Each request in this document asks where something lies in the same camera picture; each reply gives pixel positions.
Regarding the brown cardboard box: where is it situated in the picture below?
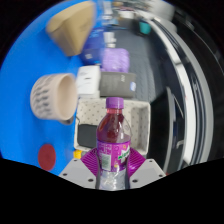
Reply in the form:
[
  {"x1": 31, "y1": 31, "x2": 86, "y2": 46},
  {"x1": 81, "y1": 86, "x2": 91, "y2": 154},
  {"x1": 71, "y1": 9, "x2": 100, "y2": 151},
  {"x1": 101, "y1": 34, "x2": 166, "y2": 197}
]
[{"x1": 45, "y1": 0, "x2": 98, "y2": 57}]

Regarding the purple plastic bag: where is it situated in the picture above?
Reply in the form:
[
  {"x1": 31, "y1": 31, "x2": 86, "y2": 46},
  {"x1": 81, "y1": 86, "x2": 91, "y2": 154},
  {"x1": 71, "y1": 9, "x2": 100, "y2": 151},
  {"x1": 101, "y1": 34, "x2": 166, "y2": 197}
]
[{"x1": 100, "y1": 47, "x2": 131, "y2": 74}]

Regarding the black case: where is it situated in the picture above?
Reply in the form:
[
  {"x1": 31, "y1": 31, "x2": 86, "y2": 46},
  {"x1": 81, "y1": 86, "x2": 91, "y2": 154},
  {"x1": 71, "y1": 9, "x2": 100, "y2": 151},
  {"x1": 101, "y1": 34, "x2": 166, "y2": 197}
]
[{"x1": 77, "y1": 123, "x2": 99, "y2": 149}]

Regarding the blue box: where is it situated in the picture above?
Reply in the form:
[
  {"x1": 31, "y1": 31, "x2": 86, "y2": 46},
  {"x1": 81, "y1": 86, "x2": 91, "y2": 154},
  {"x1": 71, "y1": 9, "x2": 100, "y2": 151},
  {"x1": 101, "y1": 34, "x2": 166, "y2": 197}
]
[{"x1": 81, "y1": 28, "x2": 108, "y2": 64}]

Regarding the beige patterned mug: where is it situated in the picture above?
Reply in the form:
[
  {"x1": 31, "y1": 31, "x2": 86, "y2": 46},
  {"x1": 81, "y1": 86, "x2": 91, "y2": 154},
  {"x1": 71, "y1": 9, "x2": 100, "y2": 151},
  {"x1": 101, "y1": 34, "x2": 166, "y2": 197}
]
[{"x1": 29, "y1": 73, "x2": 80, "y2": 125}]

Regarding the teal bin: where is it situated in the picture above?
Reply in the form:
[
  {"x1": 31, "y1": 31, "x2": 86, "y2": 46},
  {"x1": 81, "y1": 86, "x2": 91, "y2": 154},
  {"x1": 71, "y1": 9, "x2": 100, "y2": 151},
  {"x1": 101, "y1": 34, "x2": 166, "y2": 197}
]
[{"x1": 138, "y1": 20, "x2": 152, "y2": 35}]

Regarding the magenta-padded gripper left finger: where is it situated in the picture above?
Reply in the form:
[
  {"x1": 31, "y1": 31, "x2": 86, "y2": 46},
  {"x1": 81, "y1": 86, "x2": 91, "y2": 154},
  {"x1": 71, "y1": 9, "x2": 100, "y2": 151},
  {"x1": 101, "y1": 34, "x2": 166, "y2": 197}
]
[{"x1": 58, "y1": 147, "x2": 101, "y2": 190}]

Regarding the clear purple-label drink bottle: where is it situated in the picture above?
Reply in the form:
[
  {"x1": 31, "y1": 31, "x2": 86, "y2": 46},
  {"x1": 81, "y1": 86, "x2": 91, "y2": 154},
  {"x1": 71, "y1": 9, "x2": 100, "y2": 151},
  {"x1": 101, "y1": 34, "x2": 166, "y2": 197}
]
[{"x1": 95, "y1": 96, "x2": 132, "y2": 192}]

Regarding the white box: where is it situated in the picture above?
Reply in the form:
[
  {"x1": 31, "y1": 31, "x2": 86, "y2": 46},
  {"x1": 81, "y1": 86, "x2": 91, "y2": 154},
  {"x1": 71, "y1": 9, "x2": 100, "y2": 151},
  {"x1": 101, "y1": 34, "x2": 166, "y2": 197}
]
[{"x1": 75, "y1": 65, "x2": 102, "y2": 99}]

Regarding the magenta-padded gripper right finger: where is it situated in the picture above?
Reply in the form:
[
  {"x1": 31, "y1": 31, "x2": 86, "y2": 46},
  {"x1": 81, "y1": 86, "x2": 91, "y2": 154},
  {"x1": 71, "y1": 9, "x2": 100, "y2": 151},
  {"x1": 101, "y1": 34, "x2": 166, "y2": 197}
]
[{"x1": 126, "y1": 147, "x2": 167, "y2": 190}]

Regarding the flat round red coaster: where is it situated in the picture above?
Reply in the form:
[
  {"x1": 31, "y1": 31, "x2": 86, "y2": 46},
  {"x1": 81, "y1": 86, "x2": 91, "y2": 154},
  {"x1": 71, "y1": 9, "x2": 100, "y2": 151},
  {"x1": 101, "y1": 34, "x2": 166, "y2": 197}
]
[{"x1": 37, "y1": 143, "x2": 57, "y2": 172}]

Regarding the yellow multimeter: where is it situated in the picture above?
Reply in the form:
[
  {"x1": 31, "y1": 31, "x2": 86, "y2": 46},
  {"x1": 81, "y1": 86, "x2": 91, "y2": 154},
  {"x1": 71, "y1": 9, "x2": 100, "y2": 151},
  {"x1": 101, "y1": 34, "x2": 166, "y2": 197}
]
[{"x1": 73, "y1": 149, "x2": 83, "y2": 160}]

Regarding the white dotted fabric bin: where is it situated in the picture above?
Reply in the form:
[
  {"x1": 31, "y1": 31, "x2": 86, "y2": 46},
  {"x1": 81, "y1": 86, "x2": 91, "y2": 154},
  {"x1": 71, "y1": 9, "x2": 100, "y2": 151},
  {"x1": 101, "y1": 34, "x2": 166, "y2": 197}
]
[{"x1": 73, "y1": 98, "x2": 152, "y2": 158}]

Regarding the black wall shelf unit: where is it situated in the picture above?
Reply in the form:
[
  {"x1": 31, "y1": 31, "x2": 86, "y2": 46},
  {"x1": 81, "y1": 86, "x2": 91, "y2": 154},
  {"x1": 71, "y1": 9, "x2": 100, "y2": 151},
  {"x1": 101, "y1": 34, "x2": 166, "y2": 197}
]
[{"x1": 133, "y1": 6, "x2": 218, "y2": 174}]

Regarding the dark grey flat box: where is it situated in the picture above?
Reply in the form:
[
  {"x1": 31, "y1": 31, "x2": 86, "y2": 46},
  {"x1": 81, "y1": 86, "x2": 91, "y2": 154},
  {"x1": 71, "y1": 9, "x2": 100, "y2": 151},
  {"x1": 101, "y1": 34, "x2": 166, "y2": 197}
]
[{"x1": 98, "y1": 71, "x2": 138, "y2": 99}]

